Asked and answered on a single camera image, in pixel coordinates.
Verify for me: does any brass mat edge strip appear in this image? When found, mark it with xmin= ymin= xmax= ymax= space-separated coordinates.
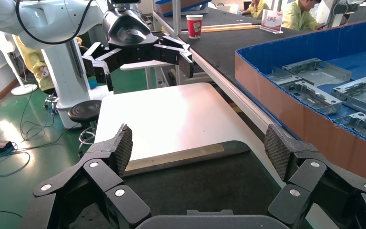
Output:
xmin=124 ymin=144 xmax=224 ymax=173

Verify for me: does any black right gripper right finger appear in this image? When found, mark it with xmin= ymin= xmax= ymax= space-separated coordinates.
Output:
xmin=264 ymin=124 xmax=366 ymax=229

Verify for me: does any black floor cable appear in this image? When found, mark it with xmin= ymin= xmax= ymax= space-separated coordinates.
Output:
xmin=19 ymin=79 xmax=82 ymax=149

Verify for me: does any black round stool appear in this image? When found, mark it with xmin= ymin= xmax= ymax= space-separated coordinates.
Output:
xmin=68 ymin=100 xmax=103 ymax=156

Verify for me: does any long wooden slat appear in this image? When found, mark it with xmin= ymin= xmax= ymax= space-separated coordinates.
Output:
xmin=201 ymin=22 xmax=261 ymax=33

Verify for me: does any black table mat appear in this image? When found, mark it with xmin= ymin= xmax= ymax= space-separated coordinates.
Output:
xmin=161 ymin=8 xmax=263 ymax=31

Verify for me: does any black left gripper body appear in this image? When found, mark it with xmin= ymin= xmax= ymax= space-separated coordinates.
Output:
xmin=102 ymin=8 xmax=160 ymax=65

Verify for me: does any black workbench mat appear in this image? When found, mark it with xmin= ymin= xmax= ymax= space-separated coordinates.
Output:
xmin=178 ymin=27 xmax=338 ymax=83

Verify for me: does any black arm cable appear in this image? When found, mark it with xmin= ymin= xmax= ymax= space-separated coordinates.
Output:
xmin=15 ymin=0 xmax=95 ymax=45

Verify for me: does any person in yellow jacket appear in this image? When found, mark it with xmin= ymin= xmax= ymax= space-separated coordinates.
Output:
xmin=12 ymin=34 xmax=83 ymax=92
xmin=241 ymin=0 xmax=270 ymax=20
xmin=281 ymin=0 xmax=327 ymax=31

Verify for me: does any white robot torso column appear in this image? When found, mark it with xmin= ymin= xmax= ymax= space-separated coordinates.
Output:
xmin=42 ymin=41 xmax=108 ymax=129

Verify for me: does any white floor stand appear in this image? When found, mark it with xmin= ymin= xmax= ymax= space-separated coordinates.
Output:
xmin=0 ymin=30 xmax=39 ymax=96

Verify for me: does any dark rubber work mat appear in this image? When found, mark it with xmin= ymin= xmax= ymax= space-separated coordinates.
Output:
xmin=69 ymin=140 xmax=313 ymax=229

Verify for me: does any blue floor cable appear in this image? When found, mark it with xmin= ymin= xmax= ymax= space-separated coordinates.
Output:
xmin=0 ymin=137 xmax=31 ymax=177

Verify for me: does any silver sheet metal bracket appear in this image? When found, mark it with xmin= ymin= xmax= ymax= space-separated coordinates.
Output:
xmin=282 ymin=58 xmax=353 ymax=87
xmin=334 ymin=112 xmax=366 ymax=146
xmin=330 ymin=75 xmax=366 ymax=123
xmin=281 ymin=80 xmax=344 ymax=115
xmin=266 ymin=66 xmax=302 ymax=86

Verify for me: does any blue corrugated plastic box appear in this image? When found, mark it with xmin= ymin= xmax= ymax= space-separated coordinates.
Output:
xmin=234 ymin=16 xmax=366 ymax=190

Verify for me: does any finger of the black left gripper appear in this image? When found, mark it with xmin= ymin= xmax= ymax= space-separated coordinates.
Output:
xmin=152 ymin=35 xmax=194 ymax=79
xmin=81 ymin=42 xmax=123 ymax=92

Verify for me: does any cardboard box with blue trim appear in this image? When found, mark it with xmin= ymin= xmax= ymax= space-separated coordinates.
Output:
xmin=154 ymin=0 xmax=212 ymax=17

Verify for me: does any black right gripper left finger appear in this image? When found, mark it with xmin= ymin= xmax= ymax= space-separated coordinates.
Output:
xmin=20 ymin=124 xmax=152 ymax=229

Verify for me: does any red paper cup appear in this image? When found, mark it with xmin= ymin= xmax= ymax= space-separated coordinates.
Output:
xmin=186 ymin=14 xmax=204 ymax=39

